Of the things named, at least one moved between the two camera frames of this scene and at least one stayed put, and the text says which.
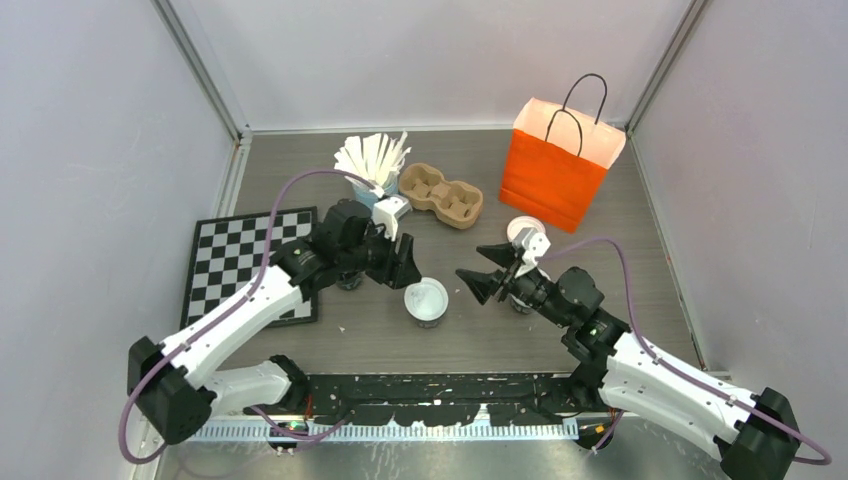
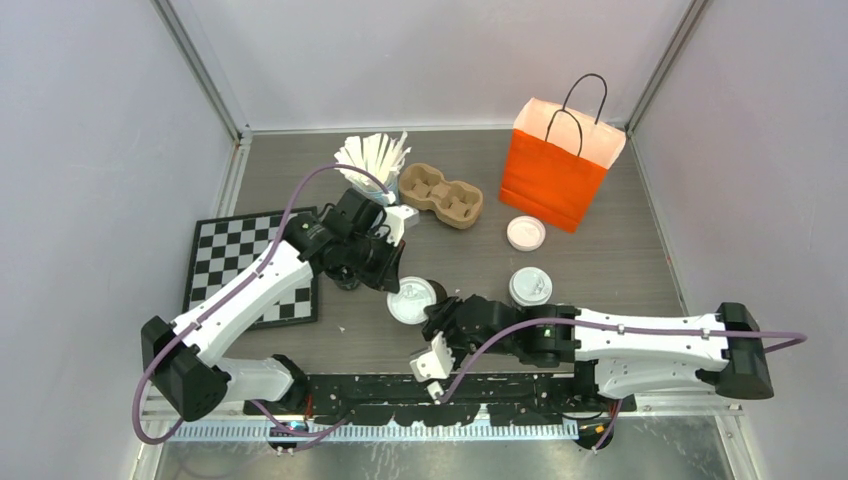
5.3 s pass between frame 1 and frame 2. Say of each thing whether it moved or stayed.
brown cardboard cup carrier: stayed
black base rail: stayed
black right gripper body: moved
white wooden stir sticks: stayed
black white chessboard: stayed
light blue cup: stayed
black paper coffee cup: stayed
